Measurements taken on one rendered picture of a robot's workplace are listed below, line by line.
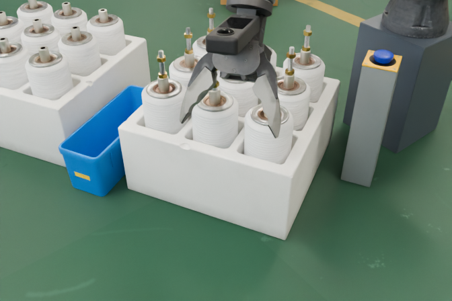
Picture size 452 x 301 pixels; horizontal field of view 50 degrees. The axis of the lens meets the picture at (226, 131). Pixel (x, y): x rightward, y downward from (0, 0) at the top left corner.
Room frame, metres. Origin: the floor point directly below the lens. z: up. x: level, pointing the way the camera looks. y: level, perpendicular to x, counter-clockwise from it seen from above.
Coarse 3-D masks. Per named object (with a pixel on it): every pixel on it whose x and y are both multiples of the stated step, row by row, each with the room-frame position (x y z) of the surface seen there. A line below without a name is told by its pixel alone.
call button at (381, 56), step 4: (376, 52) 0.90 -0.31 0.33; (380, 52) 0.89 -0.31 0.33; (384, 52) 0.89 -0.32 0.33; (388, 52) 0.89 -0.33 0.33; (376, 56) 0.88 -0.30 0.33; (380, 56) 0.88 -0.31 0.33; (384, 56) 0.88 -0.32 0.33; (388, 56) 0.88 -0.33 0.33; (392, 56) 0.88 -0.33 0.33; (376, 60) 0.89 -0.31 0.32; (380, 60) 0.88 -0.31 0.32; (384, 60) 0.87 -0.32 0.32; (388, 60) 0.87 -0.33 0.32
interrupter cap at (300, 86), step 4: (280, 80) 0.91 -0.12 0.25; (296, 80) 0.91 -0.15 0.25; (300, 80) 0.91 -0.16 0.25; (280, 84) 0.90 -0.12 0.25; (296, 84) 0.90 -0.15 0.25; (300, 84) 0.90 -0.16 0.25; (304, 84) 0.90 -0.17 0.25; (280, 88) 0.88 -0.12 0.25; (284, 88) 0.88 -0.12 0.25; (292, 88) 0.88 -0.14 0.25; (296, 88) 0.88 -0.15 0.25; (300, 88) 0.88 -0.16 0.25; (304, 88) 0.88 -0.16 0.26; (280, 92) 0.86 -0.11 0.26; (284, 92) 0.86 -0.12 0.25; (288, 92) 0.86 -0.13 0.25; (292, 92) 0.86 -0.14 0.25; (296, 92) 0.86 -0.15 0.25; (300, 92) 0.86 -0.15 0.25
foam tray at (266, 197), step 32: (320, 96) 0.97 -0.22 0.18; (128, 128) 0.84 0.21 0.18; (320, 128) 0.88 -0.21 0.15; (128, 160) 0.84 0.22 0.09; (160, 160) 0.80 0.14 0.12; (192, 160) 0.77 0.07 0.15; (224, 160) 0.74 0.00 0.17; (256, 160) 0.73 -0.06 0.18; (288, 160) 0.73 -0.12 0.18; (320, 160) 0.93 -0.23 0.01; (160, 192) 0.81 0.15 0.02; (192, 192) 0.77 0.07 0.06; (224, 192) 0.74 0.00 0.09; (256, 192) 0.71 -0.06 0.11; (288, 192) 0.69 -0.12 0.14; (256, 224) 0.71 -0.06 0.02; (288, 224) 0.69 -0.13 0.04
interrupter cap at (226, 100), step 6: (222, 96) 0.85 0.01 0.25; (228, 96) 0.85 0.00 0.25; (204, 102) 0.83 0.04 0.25; (222, 102) 0.83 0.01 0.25; (228, 102) 0.83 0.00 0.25; (204, 108) 0.80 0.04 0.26; (210, 108) 0.80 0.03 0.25; (216, 108) 0.81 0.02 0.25; (222, 108) 0.80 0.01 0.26; (228, 108) 0.81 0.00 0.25
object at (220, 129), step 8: (232, 96) 0.86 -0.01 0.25; (192, 112) 0.82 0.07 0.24; (200, 112) 0.80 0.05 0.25; (208, 112) 0.80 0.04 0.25; (216, 112) 0.79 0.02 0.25; (224, 112) 0.80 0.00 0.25; (232, 112) 0.80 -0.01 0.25; (192, 120) 0.82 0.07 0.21; (200, 120) 0.79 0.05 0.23; (208, 120) 0.79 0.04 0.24; (216, 120) 0.79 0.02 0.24; (224, 120) 0.79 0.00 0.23; (232, 120) 0.80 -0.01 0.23; (192, 128) 0.82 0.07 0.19; (200, 128) 0.80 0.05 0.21; (208, 128) 0.79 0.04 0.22; (216, 128) 0.79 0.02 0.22; (224, 128) 0.79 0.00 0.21; (232, 128) 0.80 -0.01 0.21; (200, 136) 0.80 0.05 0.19; (208, 136) 0.79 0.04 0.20; (216, 136) 0.79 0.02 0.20; (224, 136) 0.79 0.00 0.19; (232, 136) 0.80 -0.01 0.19; (216, 144) 0.79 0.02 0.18; (224, 144) 0.79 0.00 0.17
